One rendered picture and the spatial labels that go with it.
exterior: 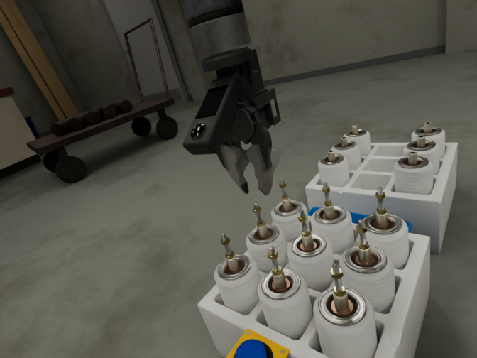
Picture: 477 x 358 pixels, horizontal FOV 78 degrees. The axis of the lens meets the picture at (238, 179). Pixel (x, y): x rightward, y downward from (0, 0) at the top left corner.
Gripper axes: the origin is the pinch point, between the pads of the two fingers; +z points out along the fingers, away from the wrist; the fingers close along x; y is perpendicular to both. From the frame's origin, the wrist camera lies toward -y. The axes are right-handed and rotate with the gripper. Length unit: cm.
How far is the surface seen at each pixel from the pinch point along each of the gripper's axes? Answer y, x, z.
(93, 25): 330, 523, -117
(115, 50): 333, 493, -67
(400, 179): 49, -13, 25
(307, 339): -3.8, -6.0, 28.3
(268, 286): -0.9, 1.8, 21.0
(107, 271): 3, 85, 46
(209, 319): -5.9, 17.4, 32.0
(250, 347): -16.5, -6.0, 13.3
